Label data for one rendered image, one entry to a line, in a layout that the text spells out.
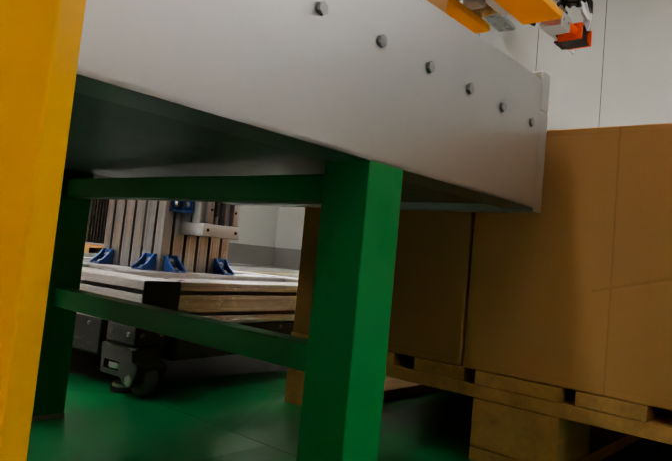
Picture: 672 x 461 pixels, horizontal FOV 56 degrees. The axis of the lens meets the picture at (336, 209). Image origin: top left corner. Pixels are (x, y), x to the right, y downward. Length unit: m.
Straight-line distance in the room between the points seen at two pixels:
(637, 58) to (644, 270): 10.46
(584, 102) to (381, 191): 10.79
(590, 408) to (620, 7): 10.93
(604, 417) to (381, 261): 0.50
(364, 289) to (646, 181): 0.53
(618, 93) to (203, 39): 10.91
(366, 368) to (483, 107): 0.37
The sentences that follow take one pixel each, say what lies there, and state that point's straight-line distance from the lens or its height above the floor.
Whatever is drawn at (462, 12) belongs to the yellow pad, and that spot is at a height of 0.93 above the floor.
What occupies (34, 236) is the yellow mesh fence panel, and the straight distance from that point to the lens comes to 0.30.
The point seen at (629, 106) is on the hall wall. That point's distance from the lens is 11.21.
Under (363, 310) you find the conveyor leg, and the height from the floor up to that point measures 0.26.
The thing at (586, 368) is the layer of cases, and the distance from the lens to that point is 1.03.
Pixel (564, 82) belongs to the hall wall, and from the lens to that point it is 11.57.
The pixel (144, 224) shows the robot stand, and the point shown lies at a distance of 1.78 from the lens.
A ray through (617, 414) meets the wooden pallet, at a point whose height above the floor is 0.12.
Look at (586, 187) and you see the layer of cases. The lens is 1.04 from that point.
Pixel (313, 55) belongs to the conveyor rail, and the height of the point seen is 0.48.
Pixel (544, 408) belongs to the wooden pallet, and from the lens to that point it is 1.06.
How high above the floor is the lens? 0.31
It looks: 4 degrees up
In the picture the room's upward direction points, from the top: 5 degrees clockwise
